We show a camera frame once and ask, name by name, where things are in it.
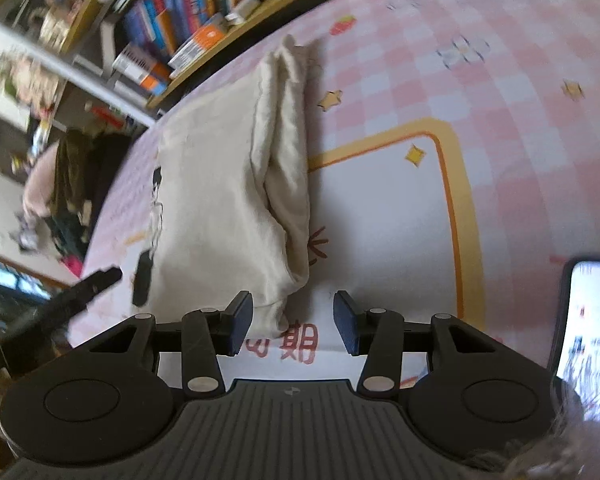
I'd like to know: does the smartphone with lit screen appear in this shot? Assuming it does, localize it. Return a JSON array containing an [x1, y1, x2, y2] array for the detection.
[[548, 256, 600, 422]]

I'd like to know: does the wooden white bookshelf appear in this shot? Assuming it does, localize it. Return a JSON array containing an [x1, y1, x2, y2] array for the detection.
[[0, 0, 327, 129]]

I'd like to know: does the pink checkered table mat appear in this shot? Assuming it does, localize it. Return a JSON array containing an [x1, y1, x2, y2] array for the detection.
[[66, 0, 600, 391]]

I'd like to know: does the olive brown bag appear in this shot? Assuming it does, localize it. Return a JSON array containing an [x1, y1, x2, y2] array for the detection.
[[45, 129, 99, 261]]

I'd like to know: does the row of colourful books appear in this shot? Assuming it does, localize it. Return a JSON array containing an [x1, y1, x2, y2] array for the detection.
[[122, 0, 261, 59]]

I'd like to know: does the pink fuzzy hat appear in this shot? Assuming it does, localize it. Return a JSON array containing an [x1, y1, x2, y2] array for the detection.
[[22, 141, 59, 218]]

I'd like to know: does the tall white orange box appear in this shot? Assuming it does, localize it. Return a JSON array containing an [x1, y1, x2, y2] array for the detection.
[[112, 44, 171, 96]]

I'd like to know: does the flat white orange box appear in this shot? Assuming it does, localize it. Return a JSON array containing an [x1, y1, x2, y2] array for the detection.
[[168, 13, 228, 79]]

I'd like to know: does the beige t-shirt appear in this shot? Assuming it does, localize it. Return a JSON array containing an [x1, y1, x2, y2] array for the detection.
[[147, 36, 310, 338]]

